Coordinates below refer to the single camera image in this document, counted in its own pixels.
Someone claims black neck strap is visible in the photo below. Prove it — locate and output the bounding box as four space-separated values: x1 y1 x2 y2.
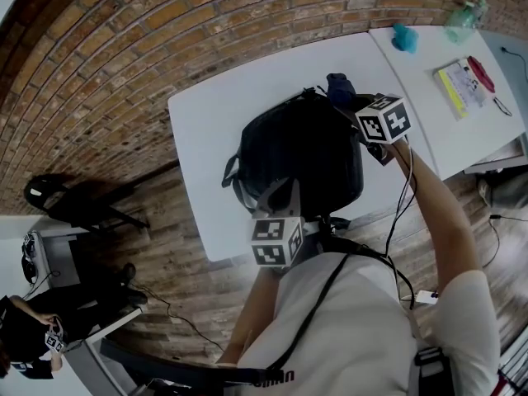
263 241 397 381

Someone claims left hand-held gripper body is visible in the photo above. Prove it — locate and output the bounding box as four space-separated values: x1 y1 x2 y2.
249 209 321 270

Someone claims person's right forearm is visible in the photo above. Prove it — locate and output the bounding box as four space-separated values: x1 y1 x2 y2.
389 138 482 300

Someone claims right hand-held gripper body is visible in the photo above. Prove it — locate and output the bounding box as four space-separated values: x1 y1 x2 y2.
354 92 413 167

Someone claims black backpack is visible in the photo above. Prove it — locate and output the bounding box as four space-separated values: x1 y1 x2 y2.
221 87 366 230

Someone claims person's left forearm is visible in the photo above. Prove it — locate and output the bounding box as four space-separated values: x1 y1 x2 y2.
216 266 285 365

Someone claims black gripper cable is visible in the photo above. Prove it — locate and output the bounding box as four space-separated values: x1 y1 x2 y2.
383 138 417 304

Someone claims black harness buckle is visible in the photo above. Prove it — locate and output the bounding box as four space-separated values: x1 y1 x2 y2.
412 344 453 396

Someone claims gray desk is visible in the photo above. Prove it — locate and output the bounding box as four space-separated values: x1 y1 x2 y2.
61 303 145 396
22 229 83 296

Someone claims black curved bar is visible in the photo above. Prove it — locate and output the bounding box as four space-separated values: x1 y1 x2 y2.
98 338 296 387

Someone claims red pouch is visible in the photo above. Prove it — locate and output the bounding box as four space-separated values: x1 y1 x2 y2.
466 55 496 94

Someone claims teal crumpled rag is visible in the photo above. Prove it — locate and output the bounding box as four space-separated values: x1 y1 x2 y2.
391 22 420 55

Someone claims black floor cable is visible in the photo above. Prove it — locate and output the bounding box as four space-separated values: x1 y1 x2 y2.
482 214 528 270
135 286 226 352

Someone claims person's white shirt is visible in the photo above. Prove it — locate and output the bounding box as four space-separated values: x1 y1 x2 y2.
237 252 502 396

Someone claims yellow edged booklet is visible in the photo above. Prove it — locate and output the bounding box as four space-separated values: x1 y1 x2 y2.
433 59 488 121

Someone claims green spray bottle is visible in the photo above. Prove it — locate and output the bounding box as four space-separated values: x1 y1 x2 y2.
444 0 488 45

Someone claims black folding chair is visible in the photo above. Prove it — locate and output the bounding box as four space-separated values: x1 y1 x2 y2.
23 174 152 234

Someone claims black table cable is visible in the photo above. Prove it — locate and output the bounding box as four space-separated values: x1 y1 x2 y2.
500 46 528 73

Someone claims black cord loop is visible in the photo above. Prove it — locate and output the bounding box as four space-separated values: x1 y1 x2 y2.
493 96 513 118

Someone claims dark blue cloth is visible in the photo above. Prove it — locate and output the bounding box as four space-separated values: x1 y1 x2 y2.
325 72 358 109

